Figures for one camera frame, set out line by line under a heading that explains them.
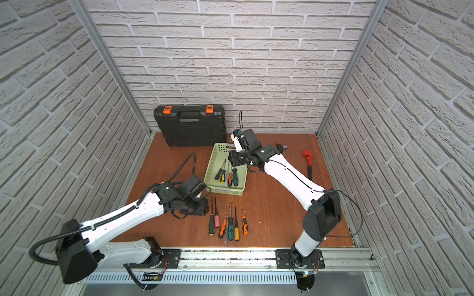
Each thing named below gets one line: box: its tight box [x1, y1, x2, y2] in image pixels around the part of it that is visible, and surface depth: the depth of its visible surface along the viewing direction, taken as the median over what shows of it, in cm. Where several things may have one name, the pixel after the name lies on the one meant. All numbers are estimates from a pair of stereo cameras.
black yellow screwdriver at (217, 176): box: [214, 159, 227, 182], surface depth 99 cm
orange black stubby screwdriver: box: [241, 202, 249, 235], surface depth 83 cm
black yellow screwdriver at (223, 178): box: [220, 159, 227, 184], surface depth 99 cm
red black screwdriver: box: [227, 168, 233, 187], surface depth 97 cm
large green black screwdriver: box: [232, 167, 239, 187], surface depth 98 cm
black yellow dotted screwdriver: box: [208, 196, 216, 237], surface depth 83 cm
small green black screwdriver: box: [227, 202, 234, 242], surface depth 81 cm
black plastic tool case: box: [153, 104, 227, 147], surface depth 97 cm
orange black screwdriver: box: [217, 205, 231, 239], surface depth 82 cm
